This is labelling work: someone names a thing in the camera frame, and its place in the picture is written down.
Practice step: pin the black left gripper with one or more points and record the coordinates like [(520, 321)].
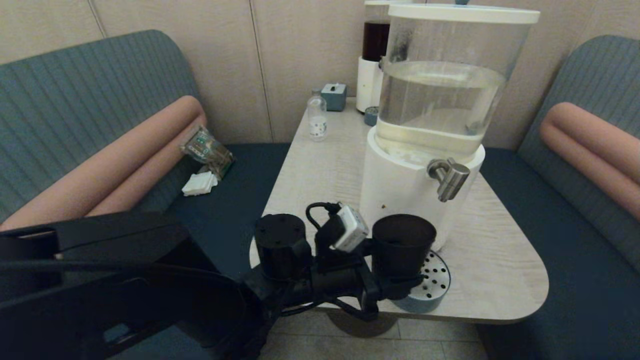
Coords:
[(340, 275)]

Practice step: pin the black plastic cup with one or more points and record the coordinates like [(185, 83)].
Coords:
[(402, 247)]

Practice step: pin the clear water dispenser white base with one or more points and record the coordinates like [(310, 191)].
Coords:
[(400, 175)]

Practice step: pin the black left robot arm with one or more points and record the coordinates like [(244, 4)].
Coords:
[(125, 290)]

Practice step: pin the round blue drip tray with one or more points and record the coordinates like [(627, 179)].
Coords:
[(435, 295)]

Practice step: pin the small blue drip tray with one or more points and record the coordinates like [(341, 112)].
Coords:
[(370, 116)]

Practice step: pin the small clear bottle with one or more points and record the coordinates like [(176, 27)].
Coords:
[(317, 120)]

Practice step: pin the small blue box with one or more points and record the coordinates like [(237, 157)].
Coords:
[(334, 97)]

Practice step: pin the dark drink dispenser white base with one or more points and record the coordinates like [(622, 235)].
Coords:
[(369, 85)]

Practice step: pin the teal bench seat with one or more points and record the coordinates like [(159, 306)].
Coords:
[(575, 250), (75, 85)]

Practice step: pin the white napkin stack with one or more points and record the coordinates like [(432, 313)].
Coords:
[(200, 184)]

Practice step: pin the green snack packet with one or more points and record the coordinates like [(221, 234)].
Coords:
[(207, 150)]

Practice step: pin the pink bolster cushion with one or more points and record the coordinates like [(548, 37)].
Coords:
[(100, 175), (590, 145)]

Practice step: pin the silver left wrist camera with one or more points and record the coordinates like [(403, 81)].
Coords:
[(350, 229)]

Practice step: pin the round table pedestal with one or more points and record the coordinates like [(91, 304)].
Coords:
[(350, 325)]

